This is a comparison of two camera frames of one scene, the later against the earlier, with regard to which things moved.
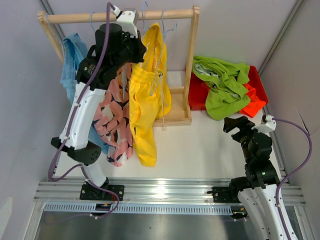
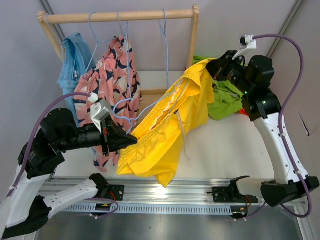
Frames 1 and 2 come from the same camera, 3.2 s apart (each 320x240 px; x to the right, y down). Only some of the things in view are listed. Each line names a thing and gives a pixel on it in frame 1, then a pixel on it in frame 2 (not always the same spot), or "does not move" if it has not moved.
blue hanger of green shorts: (164, 32) to (165, 38)
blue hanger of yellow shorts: (143, 12) to (132, 118)
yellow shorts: (150, 96) to (160, 150)
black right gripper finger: (230, 123) to (215, 67)
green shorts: (228, 94) does not move
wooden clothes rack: (181, 114) does not move
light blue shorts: (74, 49) does not move
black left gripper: (140, 48) to (118, 139)
